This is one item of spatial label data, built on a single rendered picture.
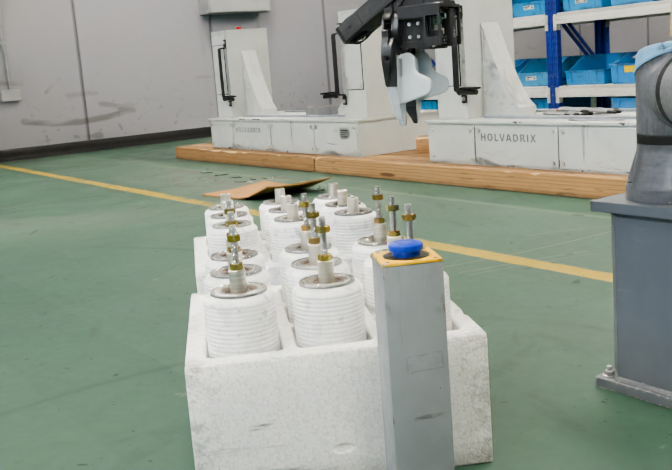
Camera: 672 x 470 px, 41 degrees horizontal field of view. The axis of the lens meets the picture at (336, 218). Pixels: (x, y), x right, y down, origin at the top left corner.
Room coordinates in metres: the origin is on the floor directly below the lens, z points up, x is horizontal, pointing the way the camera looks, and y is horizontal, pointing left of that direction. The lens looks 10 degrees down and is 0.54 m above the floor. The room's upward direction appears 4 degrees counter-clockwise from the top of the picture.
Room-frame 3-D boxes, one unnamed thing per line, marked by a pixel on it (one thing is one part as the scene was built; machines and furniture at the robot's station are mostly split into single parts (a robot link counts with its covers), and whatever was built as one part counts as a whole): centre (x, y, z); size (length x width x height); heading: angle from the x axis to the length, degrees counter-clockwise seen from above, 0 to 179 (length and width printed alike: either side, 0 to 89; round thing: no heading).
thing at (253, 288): (1.16, 0.14, 0.25); 0.08 x 0.08 x 0.01
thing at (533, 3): (7.14, -1.79, 0.90); 0.50 x 0.38 x 0.21; 124
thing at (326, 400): (1.29, 0.03, 0.09); 0.39 x 0.39 x 0.18; 7
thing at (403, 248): (1.01, -0.08, 0.32); 0.04 x 0.04 x 0.02
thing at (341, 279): (1.17, 0.02, 0.25); 0.08 x 0.08 x 0.01
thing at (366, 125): (5.22, 0.08, 0.45); 1.61 x 0.57 x 0.74; 34
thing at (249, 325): (1.16, 0.14, 0.16); 0.10 x 0.10 x 0.18
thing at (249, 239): (1.68, 0.20, 0.16); 0.10 x 0.10 x 0.18
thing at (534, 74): (7.15, -1.79, 0.36); 0.50 x 0.38 x 0.21; 124
